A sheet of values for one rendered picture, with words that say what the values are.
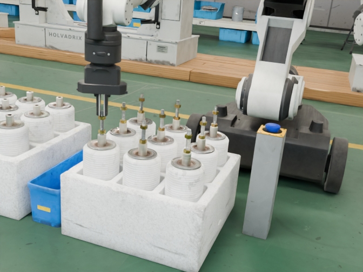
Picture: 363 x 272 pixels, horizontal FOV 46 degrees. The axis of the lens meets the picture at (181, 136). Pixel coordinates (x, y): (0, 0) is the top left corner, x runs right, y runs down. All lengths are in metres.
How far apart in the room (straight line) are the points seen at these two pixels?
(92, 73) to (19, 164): 0.35
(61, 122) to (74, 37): 2.18
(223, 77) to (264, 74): 1.67
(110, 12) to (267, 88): 0.59
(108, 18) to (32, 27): 2.79
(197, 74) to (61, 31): 1.19
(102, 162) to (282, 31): 0.76
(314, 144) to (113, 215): 0.76
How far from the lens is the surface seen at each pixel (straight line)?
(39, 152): 1.30
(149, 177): 1.06
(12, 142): 1.27
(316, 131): 1.56
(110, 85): 1.05
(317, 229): 1.37
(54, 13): 3.86
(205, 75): 3.09
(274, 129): 1.14
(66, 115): 1.44
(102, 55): 1.02
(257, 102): 1.38
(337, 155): 1.53
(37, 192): 1.24
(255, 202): 1.21
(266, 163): 1.16
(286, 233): 1.31
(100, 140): 1.12
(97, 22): 0.99
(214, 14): 5.83
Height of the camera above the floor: 0.66
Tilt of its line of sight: 20 degrees down
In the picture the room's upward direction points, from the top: 5 degrees clockwise
